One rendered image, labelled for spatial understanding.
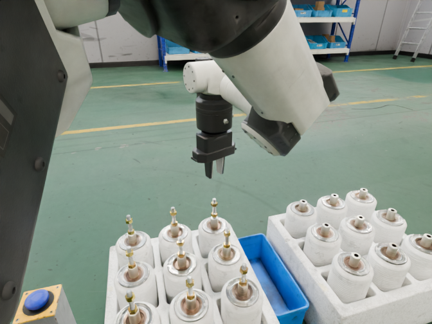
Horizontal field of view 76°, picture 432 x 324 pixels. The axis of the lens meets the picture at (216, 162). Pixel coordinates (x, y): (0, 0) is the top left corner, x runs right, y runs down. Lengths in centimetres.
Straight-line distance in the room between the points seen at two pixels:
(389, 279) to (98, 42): 524
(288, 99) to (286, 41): 7
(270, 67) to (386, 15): 766
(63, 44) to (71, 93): 4
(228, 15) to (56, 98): 12
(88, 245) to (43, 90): 110
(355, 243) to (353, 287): 17
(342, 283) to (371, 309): 9
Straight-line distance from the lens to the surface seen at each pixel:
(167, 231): 84
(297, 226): 94
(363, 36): 759
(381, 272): 88
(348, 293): 83
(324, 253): 87
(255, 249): 107
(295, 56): 30
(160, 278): 82
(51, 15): 20
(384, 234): 101
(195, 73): 60
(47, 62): 19
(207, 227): 84
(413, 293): 93
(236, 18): 19
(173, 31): 20
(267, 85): 30
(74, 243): 129
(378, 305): 86
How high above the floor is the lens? 81
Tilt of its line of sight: 28 degrees down
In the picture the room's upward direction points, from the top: straight up
